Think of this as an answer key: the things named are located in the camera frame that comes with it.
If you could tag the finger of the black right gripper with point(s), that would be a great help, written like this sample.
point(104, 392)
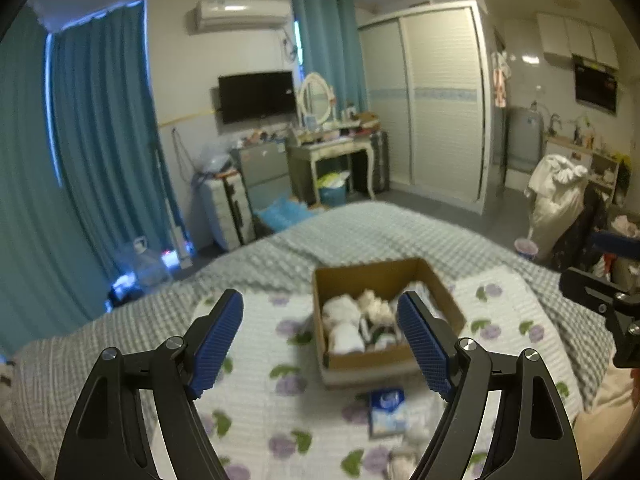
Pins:
point(597, 294)
point(616, 244)

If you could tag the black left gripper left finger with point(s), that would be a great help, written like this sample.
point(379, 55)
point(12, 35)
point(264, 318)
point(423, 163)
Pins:
point(105, 437)

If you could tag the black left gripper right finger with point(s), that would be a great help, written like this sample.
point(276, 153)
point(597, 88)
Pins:
point(532, 437)

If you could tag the blue tissue packet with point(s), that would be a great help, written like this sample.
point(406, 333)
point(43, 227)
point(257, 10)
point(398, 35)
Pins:
point(388, 414)

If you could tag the white lace cloth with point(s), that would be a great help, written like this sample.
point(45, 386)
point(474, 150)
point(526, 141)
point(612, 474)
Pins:
point(375, 309)

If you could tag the white towel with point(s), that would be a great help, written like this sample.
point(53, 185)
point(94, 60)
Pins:
point(341, 322)

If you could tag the small white sock roll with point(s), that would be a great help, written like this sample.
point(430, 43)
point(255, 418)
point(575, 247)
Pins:
point(403, 460)

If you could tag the white green soft toy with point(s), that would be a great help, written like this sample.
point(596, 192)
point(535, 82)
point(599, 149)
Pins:
point(379, 337)

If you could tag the white clothes pile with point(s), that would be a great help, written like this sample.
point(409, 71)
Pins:
point(555, 193)

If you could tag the purple drink cup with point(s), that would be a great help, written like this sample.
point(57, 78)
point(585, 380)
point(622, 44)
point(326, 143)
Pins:
point(526, 248)

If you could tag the grey checkered bed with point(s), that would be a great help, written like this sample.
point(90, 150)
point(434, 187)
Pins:
point(50, 373)

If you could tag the grey washing machine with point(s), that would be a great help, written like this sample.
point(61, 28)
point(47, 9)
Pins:
point(524, 129)

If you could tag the black range hood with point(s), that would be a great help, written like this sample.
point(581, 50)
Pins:
point(596, 84)

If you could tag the white quilted floral mat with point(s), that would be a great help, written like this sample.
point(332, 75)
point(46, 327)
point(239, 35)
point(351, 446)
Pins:
point(269, 416)

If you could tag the clear water bottle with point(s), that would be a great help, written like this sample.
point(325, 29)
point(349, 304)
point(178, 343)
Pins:
point(148, 266)

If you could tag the hanging red white cloth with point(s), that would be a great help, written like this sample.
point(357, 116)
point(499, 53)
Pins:
point(501, 73)

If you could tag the brown cardboard box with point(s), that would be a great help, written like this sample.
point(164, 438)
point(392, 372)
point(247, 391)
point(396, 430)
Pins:
point(387, 279)

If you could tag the white louvered wardrobe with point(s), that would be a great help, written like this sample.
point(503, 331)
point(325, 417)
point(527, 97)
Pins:
point(428, 79)

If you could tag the teal window curtain left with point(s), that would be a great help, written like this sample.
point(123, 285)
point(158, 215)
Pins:
point(83, 174)

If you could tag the white suitcase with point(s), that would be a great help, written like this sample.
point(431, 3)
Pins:
point(227, 210)

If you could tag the blue waste bin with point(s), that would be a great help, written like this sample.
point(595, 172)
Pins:
point(332, 188)

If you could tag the blue bubble wrap bag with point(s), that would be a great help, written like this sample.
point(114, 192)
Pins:
point(284, 213)

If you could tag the white dressing table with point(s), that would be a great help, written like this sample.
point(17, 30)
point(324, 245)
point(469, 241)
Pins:
point(303, 162)

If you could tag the grey small fridge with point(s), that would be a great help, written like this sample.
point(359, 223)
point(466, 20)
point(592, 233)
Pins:
point(265, 174)

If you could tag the white vanity mirror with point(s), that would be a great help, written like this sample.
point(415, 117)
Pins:
point(315, 102)

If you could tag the teal curtain right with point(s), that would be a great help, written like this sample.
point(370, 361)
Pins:
point(331, 47)

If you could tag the white air conditioner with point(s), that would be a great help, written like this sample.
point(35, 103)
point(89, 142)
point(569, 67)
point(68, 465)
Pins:
point(241, 14)

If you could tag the white wall cabinets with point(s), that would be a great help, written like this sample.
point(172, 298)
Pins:
point(564, 39)

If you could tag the black wall television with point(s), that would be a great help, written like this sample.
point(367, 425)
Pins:
point(255, 96)

